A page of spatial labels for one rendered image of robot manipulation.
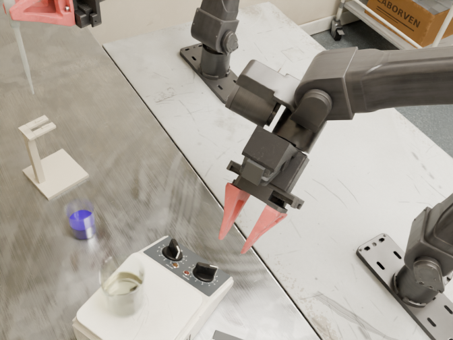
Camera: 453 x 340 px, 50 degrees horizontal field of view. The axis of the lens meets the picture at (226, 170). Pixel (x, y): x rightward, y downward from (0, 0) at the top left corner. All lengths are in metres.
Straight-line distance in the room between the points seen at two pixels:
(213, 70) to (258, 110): 0.44
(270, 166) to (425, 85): 0.18
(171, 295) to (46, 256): 0.24
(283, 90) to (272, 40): 0.62
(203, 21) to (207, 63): 0.10
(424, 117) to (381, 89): 2.12
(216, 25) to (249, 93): 0.37
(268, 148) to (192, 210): 0.33
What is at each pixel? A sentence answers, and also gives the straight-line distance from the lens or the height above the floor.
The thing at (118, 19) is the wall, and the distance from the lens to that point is 2.18.
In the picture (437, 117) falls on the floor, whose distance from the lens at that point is 2.71.
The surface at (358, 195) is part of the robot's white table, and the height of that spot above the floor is 0.90.
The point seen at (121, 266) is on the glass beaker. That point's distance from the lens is 0.62.
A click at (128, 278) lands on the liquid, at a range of 0.63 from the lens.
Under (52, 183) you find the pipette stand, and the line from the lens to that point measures 0.87.
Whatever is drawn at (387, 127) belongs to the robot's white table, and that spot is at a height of 0.90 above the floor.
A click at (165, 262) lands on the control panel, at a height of 0.96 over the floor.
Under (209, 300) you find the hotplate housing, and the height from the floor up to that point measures 0.96.
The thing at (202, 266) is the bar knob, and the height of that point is 0.97.
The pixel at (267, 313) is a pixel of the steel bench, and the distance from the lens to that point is 0.75.
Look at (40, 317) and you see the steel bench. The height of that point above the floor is 0.90.
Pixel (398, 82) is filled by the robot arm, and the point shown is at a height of 1.27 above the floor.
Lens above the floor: 1.57
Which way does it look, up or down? 49 degrees down
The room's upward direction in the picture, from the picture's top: 10 degrees clockwise
